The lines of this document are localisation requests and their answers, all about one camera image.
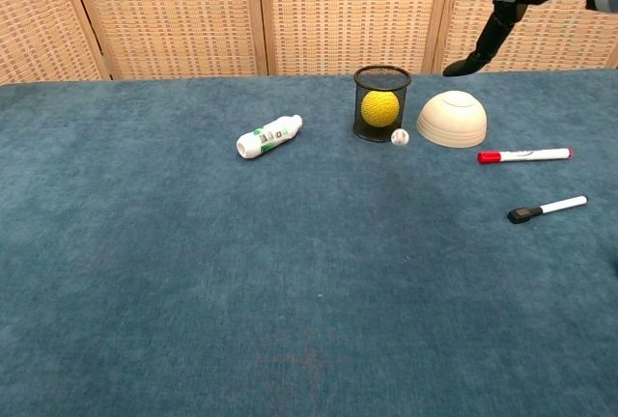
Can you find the white die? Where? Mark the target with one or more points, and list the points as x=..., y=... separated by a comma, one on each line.
x=400, y=137

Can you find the cream upturned bowl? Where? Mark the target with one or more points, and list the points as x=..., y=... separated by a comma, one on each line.
x=452, y=120

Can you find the black mesh pen holder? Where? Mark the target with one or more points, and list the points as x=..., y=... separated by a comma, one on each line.
x=381, y=80

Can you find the yellow textured ball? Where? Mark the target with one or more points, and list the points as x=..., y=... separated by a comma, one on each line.
x=380, y=108

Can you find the white marker red cap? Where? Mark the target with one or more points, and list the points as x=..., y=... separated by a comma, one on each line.
x=524, y=155

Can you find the white marker black cap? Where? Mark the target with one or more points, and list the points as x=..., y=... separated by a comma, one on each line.
x=548, y=209

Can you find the white plastic bottle green label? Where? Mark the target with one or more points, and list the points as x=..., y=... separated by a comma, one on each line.
x=268, y=137

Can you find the woven wooden folding screen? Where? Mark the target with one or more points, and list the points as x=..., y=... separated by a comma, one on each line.
x=193, y=11

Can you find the blue table cloth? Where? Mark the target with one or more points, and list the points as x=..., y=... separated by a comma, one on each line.
x=241, y=267

